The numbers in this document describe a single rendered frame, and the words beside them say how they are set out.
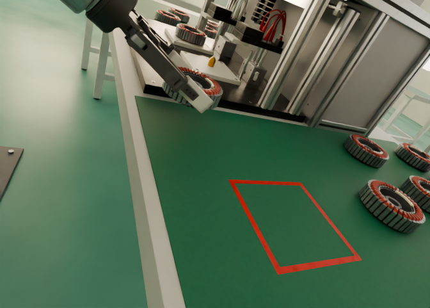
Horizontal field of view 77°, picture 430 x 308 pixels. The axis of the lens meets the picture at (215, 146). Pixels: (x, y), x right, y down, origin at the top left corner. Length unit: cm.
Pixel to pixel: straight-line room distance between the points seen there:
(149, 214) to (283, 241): 18
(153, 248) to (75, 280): 84
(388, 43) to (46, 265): 126
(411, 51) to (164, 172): 78
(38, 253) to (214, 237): 93
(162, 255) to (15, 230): 100
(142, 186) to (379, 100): 80
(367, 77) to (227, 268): 70
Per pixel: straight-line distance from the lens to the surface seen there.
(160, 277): 30
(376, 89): 95
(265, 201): 44
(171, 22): 132
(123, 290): 114
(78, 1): 43
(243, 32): 81
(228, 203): 40
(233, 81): 80
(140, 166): 40
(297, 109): 80
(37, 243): 123
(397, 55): 93
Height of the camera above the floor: 100
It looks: 30 degrees down
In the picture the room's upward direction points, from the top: 24 degrees clockwise
